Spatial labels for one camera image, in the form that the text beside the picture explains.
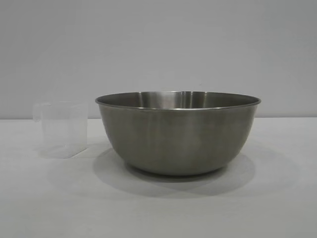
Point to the stainless steel mixing bowl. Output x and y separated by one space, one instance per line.
178 134

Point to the clear plastic measuring cup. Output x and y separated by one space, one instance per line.
64 129

